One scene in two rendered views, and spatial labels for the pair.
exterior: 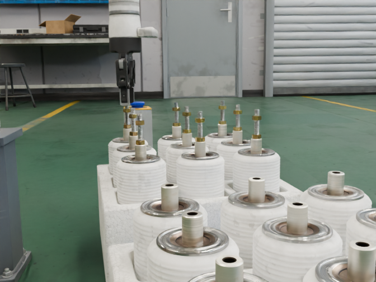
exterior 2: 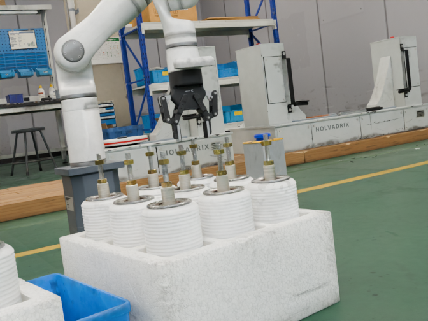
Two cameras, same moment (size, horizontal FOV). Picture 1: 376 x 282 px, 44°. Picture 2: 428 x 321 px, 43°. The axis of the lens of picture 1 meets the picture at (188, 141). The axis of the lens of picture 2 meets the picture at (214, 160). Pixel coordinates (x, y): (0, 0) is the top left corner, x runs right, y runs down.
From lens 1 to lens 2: 1.17 m
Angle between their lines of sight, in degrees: 65
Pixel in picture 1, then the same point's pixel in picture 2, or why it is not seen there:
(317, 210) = not seen: outside the picture
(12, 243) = not seen: hidden behind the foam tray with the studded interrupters
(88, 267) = not seen: hidden behind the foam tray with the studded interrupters
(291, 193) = (157, 260)
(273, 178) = (157, 237)
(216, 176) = (121, 224)
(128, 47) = (172, 82)
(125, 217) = (67, 247)
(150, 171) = (86, 209)
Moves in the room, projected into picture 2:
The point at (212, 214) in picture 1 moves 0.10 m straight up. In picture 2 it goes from (104, 262) to (96, 207)
